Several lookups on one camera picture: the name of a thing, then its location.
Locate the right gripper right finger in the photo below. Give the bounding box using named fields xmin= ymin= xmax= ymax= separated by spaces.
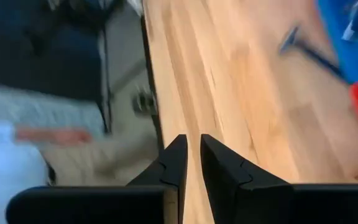
xmin=200 ymin=133 xmax=358 ymax=224

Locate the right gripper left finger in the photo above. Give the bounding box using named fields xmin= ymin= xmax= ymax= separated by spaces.
xmin=6 ymin=134 xmax=188 ymax=224

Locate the person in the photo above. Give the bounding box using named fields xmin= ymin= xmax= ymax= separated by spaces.
xmin=0 ymin=82 xmax=160 ymax=224

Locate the dark blue office chair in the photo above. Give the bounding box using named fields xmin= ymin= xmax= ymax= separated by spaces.
xmin=0 ymin=0 xmax=127 ymax=101

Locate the black aluminium table frame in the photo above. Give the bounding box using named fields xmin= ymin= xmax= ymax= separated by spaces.
xmin=140 ymin=12 xmax=165 ymax=151

